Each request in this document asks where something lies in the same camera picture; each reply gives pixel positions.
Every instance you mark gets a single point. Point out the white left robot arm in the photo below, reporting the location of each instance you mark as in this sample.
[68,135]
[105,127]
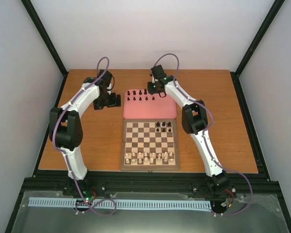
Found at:
[65,130]

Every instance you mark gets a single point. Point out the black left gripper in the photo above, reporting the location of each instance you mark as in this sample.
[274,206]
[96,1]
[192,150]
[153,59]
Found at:
[97,104]

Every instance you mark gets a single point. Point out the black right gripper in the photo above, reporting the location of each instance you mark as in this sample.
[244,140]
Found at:
[150,91]

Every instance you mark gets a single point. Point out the pink plastic tray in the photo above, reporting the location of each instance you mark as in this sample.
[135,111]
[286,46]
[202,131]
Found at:
[160,108]

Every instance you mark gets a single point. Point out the wooden chess board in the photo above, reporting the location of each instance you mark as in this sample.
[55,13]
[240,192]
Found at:
[139,135]

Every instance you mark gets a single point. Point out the black left frame post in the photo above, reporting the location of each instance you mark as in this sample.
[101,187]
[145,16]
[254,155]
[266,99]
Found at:
[29,7]

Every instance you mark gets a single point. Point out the black frame post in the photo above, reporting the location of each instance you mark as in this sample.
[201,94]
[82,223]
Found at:
[29,7]
[276,6]

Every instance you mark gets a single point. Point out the light blue cable duct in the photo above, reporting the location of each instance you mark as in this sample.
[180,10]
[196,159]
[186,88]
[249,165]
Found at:
[194,205]

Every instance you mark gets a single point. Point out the black right frame post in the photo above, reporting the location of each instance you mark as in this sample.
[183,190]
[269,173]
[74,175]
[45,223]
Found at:
[276,6]

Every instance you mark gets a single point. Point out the black front frame rail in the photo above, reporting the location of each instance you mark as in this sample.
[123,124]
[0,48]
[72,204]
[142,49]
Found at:
[106,183]

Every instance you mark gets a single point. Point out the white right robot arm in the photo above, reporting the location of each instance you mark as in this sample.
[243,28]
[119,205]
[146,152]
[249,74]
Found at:
[195,123]

